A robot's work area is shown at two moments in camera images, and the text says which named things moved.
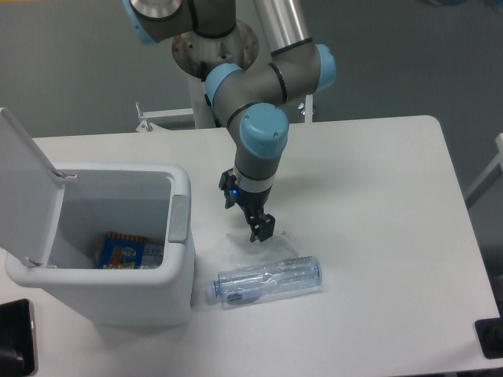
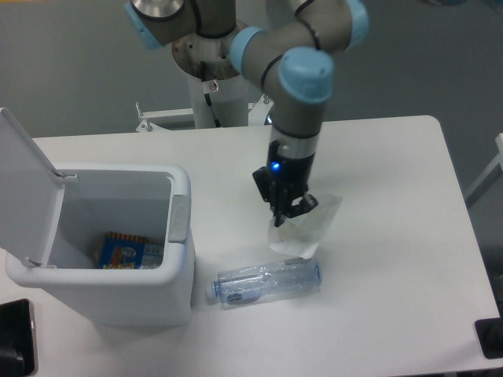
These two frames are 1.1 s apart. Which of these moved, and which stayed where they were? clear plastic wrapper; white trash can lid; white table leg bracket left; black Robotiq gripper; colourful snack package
Moved: clear plastic wrapper; black Robotiq gripper
Stayed: colourful snack package; white table leg bracket left; white trash can lid
